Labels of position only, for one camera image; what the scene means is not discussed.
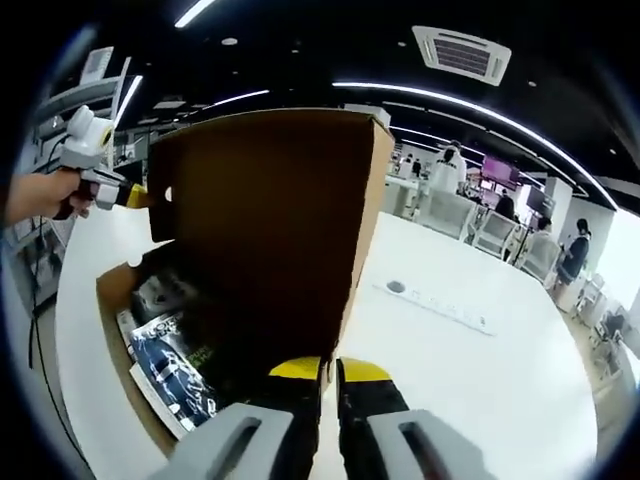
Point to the curved ceiling light strip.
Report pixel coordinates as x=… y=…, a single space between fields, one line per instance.
x=192 y=12
x=475 y=107

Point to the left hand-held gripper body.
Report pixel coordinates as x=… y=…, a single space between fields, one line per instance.
x=87 y=135

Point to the purple wall screen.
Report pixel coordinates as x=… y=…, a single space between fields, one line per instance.
x=500 y=169

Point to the row of white office chairs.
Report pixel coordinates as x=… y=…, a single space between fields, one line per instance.
x=495 y=235

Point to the ceiling air conditioner vent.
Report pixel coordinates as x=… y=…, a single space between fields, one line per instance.
x=462 y=55

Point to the brown cardboard shoe box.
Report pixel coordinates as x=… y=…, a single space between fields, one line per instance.
x=260 y=210

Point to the white table socket panel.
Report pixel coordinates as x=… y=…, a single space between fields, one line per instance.
x=435 y=307

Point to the grey black packet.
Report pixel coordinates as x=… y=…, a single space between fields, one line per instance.
x=160 y=295

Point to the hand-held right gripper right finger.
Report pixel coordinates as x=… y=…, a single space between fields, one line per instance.
x=365 y=425

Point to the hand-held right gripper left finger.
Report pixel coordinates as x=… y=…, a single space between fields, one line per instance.
x=300 y=425

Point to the dark blue lightning print packet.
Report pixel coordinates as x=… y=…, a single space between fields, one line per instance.
x=170 y=365

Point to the dark packet green print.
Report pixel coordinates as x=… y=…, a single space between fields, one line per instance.
x=205 y=357

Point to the person's left hand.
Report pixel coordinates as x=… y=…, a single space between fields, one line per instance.
x=62 y=192

